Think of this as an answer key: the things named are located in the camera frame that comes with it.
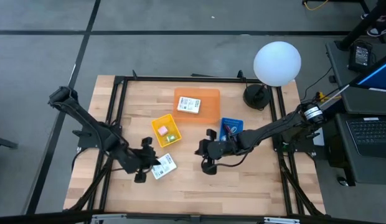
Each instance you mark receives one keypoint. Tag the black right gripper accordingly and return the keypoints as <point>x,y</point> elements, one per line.
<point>218,149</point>

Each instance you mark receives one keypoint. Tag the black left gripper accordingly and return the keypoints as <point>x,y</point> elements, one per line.
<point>140,158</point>

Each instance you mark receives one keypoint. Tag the white labelled box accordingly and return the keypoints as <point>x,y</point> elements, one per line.
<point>189,104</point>
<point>166,165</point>

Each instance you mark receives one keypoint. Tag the green white USB charger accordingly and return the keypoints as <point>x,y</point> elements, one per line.
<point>171,139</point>

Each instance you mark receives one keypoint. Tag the pink rectangular block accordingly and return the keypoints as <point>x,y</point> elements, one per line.
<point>162,131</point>

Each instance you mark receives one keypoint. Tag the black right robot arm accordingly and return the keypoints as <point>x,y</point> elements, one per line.
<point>274,129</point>

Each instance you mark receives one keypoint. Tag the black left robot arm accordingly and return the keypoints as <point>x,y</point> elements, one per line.
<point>87,124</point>

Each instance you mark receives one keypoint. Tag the blue plastic basket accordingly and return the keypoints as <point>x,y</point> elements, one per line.
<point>238,123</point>

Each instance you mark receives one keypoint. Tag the yellow plastic basket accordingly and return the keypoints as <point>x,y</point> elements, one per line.
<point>172,123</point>

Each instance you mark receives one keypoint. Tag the dark chair base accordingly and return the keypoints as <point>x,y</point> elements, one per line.
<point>3,141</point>

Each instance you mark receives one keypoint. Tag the black side desk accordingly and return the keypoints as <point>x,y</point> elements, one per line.
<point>345,93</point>

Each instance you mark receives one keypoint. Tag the black laptop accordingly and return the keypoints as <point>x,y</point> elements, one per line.
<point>370,133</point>

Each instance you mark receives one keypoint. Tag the black power adapter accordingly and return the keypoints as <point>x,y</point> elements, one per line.
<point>361,56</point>

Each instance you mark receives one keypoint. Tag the black desk monitor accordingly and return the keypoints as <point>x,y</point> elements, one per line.
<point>379,74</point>

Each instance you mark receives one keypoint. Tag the black stand leg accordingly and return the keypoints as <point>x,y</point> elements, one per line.
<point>361,25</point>

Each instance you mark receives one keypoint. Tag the person's foot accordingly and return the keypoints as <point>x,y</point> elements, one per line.
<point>379,29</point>

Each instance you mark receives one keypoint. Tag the silver aluminium bracket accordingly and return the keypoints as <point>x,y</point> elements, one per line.
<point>281,221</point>
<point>109,219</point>

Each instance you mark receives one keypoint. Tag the black aluminium table frame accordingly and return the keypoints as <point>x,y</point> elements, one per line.
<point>180,79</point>

